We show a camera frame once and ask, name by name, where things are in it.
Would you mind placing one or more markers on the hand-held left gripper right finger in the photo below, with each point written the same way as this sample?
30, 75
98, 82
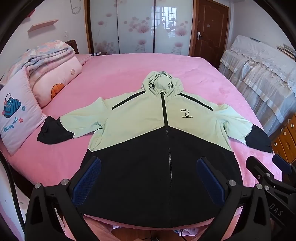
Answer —
210, 182

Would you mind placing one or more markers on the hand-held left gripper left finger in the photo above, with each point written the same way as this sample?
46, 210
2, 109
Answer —
86, 180

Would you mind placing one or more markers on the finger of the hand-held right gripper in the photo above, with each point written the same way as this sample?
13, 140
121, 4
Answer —
257, 170
282, 164

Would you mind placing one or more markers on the green and black hooded jacket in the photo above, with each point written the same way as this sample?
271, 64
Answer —
143, 120

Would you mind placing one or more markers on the clothes on floor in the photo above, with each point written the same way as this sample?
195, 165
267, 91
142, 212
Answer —
187, 230

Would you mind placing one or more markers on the wooden drawer cabinet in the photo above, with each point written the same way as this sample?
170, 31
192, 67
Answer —
286, 141

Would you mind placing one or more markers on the white lace furniture cover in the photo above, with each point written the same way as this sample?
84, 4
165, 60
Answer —
261, 76

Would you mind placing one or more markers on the pink pillow with bag print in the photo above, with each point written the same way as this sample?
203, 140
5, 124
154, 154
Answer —
16, 115

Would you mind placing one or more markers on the long pink bolster pillow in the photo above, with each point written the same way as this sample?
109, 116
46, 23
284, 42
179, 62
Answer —
55, 78

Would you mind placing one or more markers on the pink bed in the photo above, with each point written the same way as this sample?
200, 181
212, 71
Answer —
115, 76

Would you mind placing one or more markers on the stack of books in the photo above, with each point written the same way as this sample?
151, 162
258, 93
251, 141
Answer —
286, 49

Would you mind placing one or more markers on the floral folded blanket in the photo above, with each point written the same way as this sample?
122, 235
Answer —
44, 52

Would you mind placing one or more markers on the brown wooden door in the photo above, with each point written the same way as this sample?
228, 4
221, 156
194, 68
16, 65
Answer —
211, 30

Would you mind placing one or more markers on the floral glass sliding wardrobe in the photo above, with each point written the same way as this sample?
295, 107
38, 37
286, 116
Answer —
138, 25

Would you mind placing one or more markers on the white wall switch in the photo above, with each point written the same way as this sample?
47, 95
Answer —
66, 35

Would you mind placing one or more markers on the pink wall shelf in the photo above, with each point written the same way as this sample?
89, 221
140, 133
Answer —
41, 25

